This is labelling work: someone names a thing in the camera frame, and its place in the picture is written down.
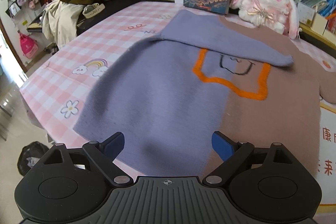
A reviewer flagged white pink plush bunny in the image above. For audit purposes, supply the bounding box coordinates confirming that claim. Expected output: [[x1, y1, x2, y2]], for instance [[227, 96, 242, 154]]
[[230, 0, 299, 39]]

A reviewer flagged black trash bag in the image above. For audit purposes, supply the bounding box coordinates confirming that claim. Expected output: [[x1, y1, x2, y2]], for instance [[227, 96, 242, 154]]
[[17, 141, 49, 176]]

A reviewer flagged pink backpack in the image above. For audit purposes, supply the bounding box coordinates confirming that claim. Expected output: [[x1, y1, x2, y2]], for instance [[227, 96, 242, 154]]
[[18, 32, 38, 59]]

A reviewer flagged white wristwatch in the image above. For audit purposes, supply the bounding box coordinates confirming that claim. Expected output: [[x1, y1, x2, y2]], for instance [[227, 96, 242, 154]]
[[82, 3, 105, 19]]

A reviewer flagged purple and pink knit sweater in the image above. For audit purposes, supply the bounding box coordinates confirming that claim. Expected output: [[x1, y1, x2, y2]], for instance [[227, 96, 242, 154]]
[[74, 10, 335, 177]]

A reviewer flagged cream white cloth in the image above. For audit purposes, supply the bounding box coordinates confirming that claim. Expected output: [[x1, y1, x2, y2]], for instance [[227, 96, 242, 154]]
[[42, 0, 84, 49]]

